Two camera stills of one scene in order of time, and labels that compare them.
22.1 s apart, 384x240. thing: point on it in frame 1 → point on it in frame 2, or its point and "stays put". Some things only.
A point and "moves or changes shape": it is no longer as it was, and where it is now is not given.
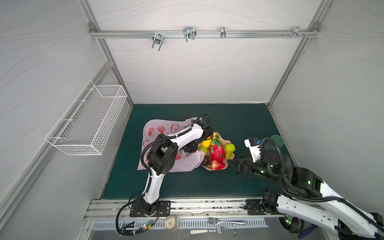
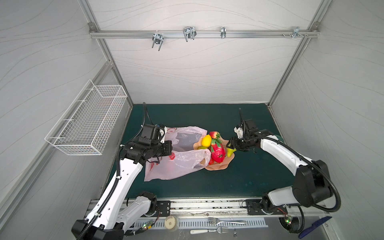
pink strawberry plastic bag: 186,161 moves or changes shape
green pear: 229,149 stays put
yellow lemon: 206,143 stays put
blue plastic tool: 307,230 stays put
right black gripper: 246,165 → 235,143
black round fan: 292,224 stays put
